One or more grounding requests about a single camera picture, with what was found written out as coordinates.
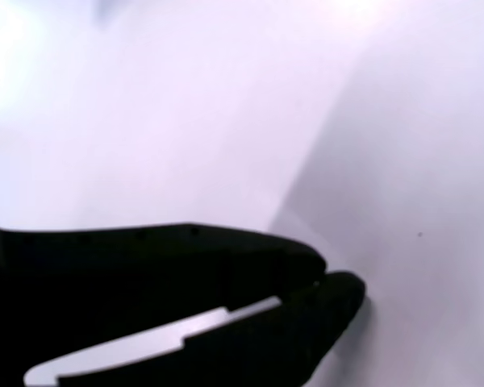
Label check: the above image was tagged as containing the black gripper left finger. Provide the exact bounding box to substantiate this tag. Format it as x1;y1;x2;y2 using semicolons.
0;204;328;387

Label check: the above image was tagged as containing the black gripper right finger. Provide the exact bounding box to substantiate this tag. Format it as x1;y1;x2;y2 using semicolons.
57;271;367;387

